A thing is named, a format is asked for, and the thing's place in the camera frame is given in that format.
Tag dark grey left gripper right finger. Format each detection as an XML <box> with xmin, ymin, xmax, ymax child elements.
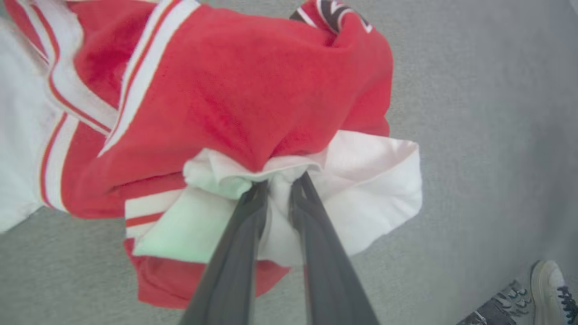
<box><xmin>290</xmin><ymin>172</ymin><xmax>381</xmax><ymax>325</ymax></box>

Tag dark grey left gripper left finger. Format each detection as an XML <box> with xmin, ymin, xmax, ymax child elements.
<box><xmin>180</xmin><ymin>180</ymin><xmax>269</xmax><ymax>325</ymax></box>

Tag red shorts with white stripes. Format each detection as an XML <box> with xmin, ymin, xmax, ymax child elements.
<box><xmin>0</xmin><ymin>0</ymin><xmax>423</xmax><ymax>310</ymax></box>

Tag dark jeans leg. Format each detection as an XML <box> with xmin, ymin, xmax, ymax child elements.
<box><xmin>456</xmin><ymin>303</ymin><xmax>516</xmax><ymax>325</ymax></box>

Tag grey sneaker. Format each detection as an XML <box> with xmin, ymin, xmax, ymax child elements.
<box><xmin>493</xmin><ymin>280</ymin><xmax>534</xmax><ymax>317</ymax></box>

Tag white sneaker with dark laces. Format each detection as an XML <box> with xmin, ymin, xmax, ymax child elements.
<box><xmin>531</xmin><ymin>260</ymin><xmax>578</xmax><ymax>325</ymax></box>

